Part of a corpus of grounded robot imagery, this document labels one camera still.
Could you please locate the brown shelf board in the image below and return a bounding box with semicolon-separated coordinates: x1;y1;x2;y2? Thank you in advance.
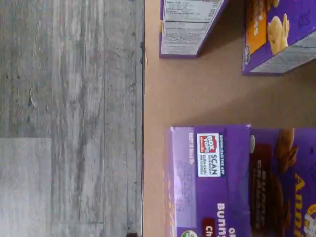
143;0;316;237

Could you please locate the purple box brown patch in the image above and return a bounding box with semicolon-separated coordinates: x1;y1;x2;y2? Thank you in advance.
163;124;252;237

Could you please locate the purple box yellow patch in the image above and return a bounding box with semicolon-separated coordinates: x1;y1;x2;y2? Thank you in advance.
159;0;229;59
241;0;316;76

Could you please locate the black metal shelf rack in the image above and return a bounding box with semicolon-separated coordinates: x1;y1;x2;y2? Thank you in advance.
139;0;146;237

